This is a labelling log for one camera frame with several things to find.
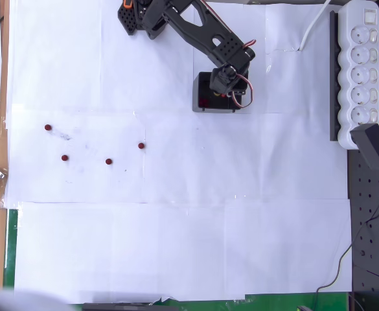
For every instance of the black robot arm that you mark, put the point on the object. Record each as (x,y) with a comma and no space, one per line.
(202,32)

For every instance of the black open box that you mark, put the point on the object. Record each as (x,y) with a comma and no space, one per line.
(196,97)

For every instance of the white paper table cover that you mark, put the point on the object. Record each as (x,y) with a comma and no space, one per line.
(208,226)

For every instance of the black power adapter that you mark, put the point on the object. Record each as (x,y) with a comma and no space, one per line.
(370,145)

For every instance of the black pegboard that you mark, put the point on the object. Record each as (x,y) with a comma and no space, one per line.
(374,226)

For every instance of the black flat device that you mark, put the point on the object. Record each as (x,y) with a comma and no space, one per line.
(127,307)

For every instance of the green cutting mat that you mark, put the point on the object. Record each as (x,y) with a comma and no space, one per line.
(11,246)

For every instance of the blurry grey object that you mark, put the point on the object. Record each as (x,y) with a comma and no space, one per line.
(7,299)

